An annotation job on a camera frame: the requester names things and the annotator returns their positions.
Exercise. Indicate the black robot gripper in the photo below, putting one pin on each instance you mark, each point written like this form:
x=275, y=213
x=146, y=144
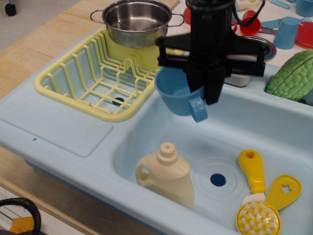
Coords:
x=211, y=44

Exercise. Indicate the blue plastic cup with handle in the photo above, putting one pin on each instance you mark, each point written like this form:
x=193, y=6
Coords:
x=172, y=85

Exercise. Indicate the red plastic cup lying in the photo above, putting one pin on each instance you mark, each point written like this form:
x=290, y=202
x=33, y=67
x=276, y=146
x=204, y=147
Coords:
x=187, y=15

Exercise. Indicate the red plastic cup upright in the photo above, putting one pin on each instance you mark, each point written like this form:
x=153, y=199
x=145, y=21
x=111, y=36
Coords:
x=251, y=26

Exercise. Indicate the steel pot lid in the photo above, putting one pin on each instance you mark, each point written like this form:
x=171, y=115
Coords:
x=272, y=49

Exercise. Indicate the blue upside-down plastic cup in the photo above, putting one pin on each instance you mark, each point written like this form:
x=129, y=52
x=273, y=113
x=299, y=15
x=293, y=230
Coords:
x=286, y=34

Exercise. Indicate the stainless steel pot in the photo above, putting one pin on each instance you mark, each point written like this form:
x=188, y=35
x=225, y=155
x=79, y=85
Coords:
x=134, y=23

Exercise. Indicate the blue cup top right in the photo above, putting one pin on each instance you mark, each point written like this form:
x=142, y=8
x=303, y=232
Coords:
x=304, y=8

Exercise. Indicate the grey toy faucet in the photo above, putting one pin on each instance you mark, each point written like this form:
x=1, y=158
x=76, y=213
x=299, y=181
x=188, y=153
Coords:
x=238, y=80

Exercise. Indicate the cream toy piece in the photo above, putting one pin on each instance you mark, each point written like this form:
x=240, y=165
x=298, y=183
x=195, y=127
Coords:
x=246, y=4

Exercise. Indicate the green bumpy toy vegetable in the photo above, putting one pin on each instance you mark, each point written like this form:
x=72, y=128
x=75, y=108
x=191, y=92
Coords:
x=294, y=80

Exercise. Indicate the pale yellow dish rack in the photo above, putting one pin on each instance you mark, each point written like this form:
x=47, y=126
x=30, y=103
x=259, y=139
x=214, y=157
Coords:
x=101, y=78

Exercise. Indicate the light blue toy sink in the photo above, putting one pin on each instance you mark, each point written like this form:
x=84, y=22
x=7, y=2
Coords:
x=67, y=161

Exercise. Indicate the cream toy detergent bottle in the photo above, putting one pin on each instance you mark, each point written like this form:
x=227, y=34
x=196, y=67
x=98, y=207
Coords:
x=167, y=173

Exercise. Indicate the yellow round scrub brush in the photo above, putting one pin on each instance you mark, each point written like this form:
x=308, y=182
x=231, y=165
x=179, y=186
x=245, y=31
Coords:
x=262, y=217

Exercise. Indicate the black caster wheel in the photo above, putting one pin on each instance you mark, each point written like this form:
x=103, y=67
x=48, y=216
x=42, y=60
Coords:
x=10, y=9

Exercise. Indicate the orange tape piece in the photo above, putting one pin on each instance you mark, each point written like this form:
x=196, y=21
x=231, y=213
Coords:
x=21, y=225

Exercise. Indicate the red cup with handle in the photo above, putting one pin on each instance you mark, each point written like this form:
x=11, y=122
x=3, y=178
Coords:
x=234, y=25

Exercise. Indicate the yellow handled white brush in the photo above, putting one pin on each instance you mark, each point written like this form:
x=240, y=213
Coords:
x=251, y=163

